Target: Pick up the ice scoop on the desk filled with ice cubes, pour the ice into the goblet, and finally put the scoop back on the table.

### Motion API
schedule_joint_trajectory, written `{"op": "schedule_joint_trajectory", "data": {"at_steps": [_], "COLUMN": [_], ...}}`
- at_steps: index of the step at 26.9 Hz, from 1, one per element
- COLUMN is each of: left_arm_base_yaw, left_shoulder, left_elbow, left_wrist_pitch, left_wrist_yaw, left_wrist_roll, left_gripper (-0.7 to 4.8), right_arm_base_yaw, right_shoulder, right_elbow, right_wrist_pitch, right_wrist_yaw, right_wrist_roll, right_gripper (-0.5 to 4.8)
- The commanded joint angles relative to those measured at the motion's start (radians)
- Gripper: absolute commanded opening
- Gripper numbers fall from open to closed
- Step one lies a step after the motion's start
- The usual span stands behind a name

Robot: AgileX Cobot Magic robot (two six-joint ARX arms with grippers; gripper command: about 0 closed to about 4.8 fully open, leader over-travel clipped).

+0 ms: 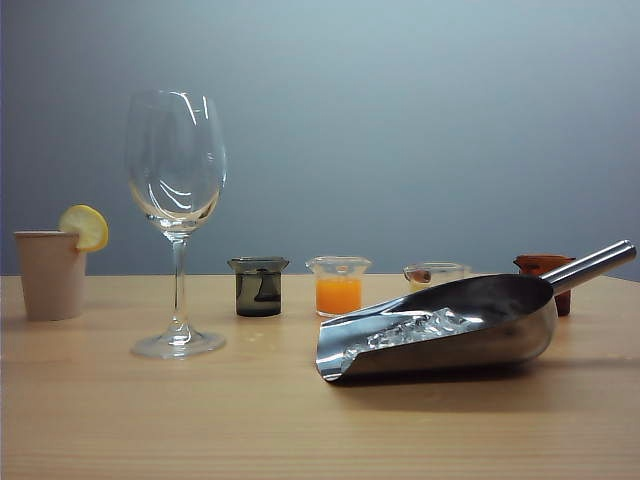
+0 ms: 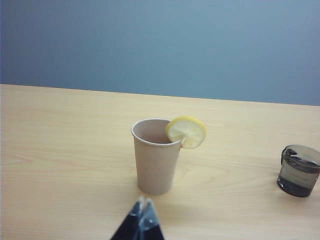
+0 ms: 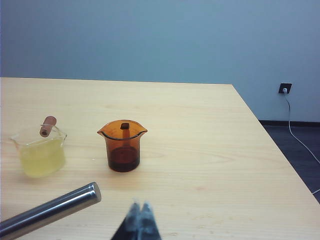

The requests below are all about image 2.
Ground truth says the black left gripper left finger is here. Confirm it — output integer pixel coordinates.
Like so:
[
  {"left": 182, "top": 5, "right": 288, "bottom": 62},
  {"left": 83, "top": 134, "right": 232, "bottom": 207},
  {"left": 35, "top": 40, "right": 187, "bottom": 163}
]
[{"left": 109, "top": 195, "right": 146, "bottom": 240}]

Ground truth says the grey smoked glass beaker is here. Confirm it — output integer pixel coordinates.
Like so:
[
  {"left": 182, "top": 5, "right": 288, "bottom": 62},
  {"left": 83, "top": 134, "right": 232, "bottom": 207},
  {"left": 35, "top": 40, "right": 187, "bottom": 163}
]
[{"left": 276, "top": 144, "right": 320, "bottom": 198}]

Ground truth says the beige paper cup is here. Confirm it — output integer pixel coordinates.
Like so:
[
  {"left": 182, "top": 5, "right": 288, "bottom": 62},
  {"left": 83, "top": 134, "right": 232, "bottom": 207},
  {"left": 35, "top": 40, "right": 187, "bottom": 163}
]
[{"left": 131, "top": 119, "right": 183, "bottom": 196}]

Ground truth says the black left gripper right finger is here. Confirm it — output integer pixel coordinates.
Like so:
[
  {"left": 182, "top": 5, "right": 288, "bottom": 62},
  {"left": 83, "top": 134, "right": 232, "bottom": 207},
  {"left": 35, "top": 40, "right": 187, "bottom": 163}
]
[{"left": 136, "top": 198, "right": 167, "bottom": 240}]

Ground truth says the yellow lemon slice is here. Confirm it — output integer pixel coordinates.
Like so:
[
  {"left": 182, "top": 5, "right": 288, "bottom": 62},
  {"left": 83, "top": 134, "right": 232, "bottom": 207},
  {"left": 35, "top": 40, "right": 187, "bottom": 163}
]
[{"left": 165, "top": 115, "right": 207, "bottom": 150}]

